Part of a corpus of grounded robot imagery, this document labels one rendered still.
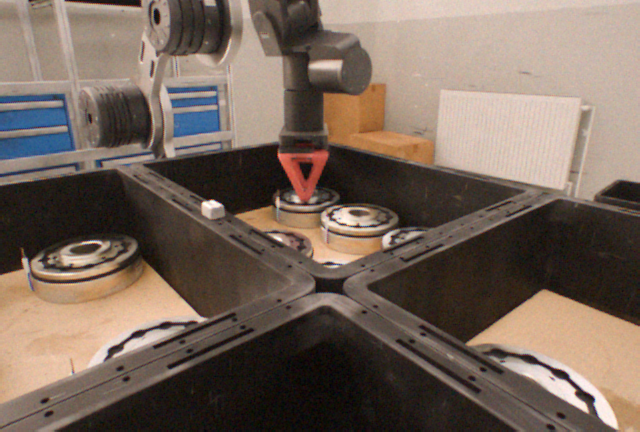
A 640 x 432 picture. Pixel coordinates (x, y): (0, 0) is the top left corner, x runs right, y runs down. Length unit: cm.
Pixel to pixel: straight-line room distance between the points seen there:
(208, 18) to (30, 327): 69
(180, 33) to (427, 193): 61
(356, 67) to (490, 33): 313
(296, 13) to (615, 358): 48
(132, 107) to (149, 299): 97
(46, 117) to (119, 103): 102
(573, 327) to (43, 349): 46
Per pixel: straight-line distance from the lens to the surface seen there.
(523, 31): 356
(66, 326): 47
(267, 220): 65
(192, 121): 264
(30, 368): 43
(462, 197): 54
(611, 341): 47
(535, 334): 45
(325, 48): 54
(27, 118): 237
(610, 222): 48
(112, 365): 23
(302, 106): 60
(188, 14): 97
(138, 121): 140
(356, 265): 30
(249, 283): 33
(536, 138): 341
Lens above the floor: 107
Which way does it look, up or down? 19 degrees down
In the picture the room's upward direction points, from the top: straight up
